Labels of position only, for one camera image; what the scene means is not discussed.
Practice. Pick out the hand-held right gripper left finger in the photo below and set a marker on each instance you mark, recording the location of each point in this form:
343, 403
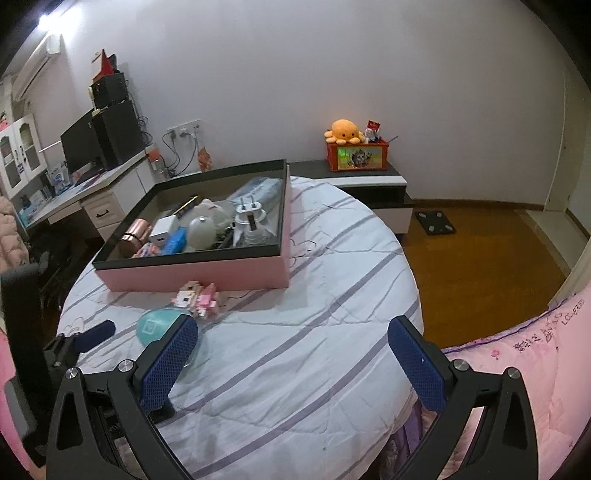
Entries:
168, 364

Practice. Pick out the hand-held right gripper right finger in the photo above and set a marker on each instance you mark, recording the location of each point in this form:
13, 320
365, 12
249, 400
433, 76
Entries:
418, 364

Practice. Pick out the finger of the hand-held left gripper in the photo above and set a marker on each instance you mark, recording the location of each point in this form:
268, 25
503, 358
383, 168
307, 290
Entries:
97, 334
162, 413

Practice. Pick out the teal round object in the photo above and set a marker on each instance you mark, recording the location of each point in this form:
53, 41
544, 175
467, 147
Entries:
154, 325

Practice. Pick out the pink block toy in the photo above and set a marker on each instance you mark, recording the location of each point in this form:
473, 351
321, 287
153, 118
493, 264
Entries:
196, 300

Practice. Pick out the shallow box with dark rim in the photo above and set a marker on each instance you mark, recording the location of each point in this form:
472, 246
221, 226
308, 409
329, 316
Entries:
198, 274

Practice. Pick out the pink printed packet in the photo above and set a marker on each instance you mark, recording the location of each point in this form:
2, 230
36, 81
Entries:
147, 250

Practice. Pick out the copper tumbler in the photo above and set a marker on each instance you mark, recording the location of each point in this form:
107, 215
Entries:
136, 235

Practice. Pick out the blue rectangular packet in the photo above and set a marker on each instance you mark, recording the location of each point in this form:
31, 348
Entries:
174, 241

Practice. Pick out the white charger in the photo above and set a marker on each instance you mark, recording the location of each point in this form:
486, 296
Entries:
164, 228

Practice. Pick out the white egg-shaped lamp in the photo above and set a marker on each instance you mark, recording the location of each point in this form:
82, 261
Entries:
202, 233

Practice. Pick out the thin yellow stick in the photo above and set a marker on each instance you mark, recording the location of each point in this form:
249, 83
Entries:
185, 206

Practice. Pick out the white plug adapter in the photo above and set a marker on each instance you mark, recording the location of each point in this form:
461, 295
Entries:
249, 219

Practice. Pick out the clear plastic case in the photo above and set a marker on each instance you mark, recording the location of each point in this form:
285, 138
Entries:
256, 191

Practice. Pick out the black office chair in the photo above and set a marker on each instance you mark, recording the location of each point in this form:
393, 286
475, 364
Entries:
48, 263

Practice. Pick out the pink down jacket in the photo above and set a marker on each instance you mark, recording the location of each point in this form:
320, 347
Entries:
11, 235

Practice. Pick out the pink printed quilt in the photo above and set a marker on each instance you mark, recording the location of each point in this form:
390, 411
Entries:
531, 369

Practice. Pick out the white desk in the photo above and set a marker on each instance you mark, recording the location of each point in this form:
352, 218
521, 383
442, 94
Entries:
106, 203

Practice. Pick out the blue and white box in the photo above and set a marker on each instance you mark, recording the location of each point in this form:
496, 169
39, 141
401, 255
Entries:
59, 177

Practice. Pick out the black bathroom scale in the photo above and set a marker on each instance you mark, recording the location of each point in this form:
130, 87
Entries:
435, 223

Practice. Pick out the white glass-door cabinet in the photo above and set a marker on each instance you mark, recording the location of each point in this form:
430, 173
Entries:
21, 157

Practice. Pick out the black monitor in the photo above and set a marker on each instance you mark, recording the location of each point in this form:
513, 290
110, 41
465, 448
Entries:
81, 143

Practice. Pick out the water bottle with orange cap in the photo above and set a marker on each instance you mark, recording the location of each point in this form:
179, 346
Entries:
156, 161

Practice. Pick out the low black-top bench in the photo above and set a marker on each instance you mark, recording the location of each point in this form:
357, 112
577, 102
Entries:
369, 184

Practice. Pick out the large black speaker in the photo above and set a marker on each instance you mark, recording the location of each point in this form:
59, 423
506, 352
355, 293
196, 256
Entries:
120, 134

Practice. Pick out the orange snack bag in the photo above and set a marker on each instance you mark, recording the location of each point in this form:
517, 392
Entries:
205, 158

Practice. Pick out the red printed crate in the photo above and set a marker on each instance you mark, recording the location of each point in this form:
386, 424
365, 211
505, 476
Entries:
358, 157

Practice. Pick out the red snack packet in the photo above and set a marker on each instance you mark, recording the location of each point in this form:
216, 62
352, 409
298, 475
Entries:
373, 129

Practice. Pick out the small black speaker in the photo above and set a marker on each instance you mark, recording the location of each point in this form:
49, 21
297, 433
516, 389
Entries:
111, 90

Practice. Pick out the orange octopus plush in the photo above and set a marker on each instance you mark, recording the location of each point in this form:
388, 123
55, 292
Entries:
345, 131

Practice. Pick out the white air conditioner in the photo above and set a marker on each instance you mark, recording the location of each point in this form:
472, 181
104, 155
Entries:
34, 64

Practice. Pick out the red paper item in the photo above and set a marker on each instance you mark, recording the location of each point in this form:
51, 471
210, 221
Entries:
107, 67

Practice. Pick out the white door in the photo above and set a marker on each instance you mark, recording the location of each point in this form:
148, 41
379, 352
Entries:
563, 147

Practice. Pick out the white wall socket strip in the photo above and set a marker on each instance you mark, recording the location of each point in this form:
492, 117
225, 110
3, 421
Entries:
184, 129

